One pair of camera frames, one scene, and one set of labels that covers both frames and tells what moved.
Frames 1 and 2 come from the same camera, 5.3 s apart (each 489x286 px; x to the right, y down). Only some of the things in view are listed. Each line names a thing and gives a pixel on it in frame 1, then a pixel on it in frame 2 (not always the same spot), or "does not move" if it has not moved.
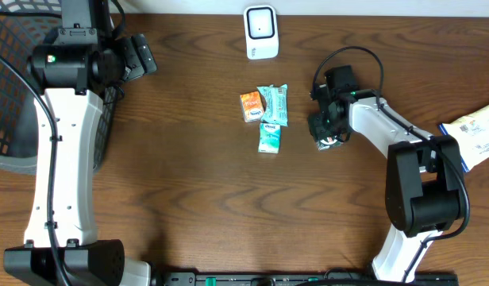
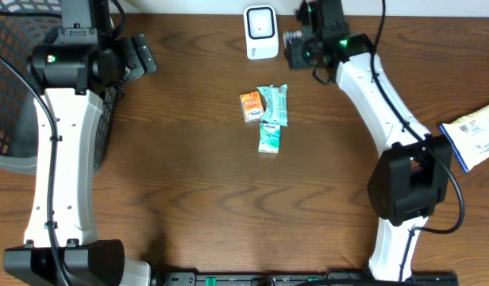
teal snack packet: (276, 110) does not move
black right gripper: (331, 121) to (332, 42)
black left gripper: (137, 58) does not move
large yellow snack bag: (477, 135) does not move
